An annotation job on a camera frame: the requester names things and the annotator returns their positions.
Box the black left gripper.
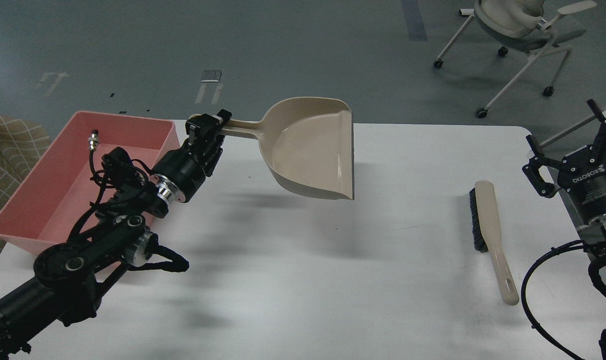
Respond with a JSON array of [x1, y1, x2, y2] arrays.
[[151, 109, 232, 203]]

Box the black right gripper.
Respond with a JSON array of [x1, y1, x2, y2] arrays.
[[522, 99, 606, 232]]

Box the beige plastic dustpan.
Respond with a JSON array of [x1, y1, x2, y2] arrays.
[[221, 96, 355, 201]]

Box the beige hand brush black bristles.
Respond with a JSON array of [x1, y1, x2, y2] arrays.
[[469, 180, 520, 306]]

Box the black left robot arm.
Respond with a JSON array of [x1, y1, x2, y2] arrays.
[[0, 109, 232, 360]]

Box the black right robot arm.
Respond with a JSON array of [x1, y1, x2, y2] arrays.
[[519, 99, 606, 360]]

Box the pink plastic bin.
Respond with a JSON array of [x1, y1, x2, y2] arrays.
[[0, 111, 179, 255]]

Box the metal floor plate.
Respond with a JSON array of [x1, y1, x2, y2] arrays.
[[200, 69, 221, 84]]

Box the white office chair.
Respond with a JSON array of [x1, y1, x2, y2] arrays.
[[433, 0, 597, 119]]

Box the beige checkered cloth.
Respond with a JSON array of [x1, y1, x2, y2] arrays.
[[0, 113, 51, 281]]

